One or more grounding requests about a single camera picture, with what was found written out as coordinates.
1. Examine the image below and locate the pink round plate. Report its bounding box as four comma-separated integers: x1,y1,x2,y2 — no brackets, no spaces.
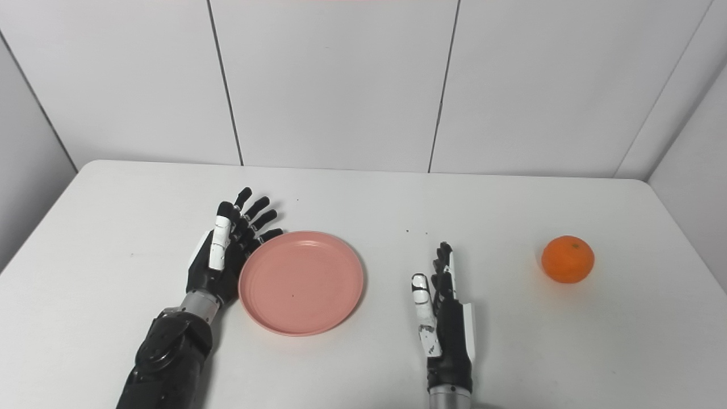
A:
238,230,365,337

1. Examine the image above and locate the orange fruit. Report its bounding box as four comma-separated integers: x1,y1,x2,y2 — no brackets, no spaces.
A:
541,235,595,284

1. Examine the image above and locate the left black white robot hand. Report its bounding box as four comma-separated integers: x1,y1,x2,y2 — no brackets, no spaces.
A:
186,187,283,307

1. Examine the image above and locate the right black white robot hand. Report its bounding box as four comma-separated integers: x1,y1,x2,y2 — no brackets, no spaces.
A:
411,242,477,394

